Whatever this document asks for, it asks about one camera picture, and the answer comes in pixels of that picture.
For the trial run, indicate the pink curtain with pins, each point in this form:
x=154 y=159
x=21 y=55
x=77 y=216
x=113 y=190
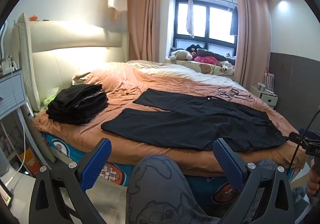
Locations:
x=254 y=42
x=143 y=27

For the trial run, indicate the pink hanging garment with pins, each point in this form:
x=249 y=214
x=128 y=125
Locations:
x=190 y=20

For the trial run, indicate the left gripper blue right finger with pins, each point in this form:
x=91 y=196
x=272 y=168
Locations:
x=232 y=164

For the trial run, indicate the beige plush toy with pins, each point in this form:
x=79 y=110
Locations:
x=181 y=55

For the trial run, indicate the black plush toy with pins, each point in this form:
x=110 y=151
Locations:
x=192 y=49

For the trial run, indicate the dark hanging garment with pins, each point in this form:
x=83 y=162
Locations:
x=234 y=22

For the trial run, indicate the black pants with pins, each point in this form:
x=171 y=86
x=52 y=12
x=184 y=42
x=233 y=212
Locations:
x=183 y=121

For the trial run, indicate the stack of folded black clothes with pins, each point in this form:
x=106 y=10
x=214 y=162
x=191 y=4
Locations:
x=78 y=104

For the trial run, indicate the person right hand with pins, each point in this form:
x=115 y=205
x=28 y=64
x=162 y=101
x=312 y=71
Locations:
x=313 y=181

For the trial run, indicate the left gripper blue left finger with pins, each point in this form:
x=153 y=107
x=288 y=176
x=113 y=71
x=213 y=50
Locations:
x=92 y=164

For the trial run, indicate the left pink curtain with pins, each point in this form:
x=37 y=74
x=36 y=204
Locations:
x=143 y=27

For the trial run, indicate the bear print cushion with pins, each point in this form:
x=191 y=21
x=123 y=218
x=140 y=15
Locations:
x=203 y=67

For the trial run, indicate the pink plush toy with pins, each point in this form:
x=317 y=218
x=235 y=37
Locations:
x=206 y=60

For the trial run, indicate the white bedside drawer cabinet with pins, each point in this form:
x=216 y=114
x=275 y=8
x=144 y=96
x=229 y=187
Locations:
x=269 y=98

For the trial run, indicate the right pink curtain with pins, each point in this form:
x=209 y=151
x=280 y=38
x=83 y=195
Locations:
x=254 y=42

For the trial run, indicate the cream padded headboard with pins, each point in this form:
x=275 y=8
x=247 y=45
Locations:
x=50 y=53

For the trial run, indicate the black framed window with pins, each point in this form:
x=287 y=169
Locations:
x=211 y=24

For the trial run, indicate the grey left nightstand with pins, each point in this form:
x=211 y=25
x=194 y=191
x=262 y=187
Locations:
x=12 y=93

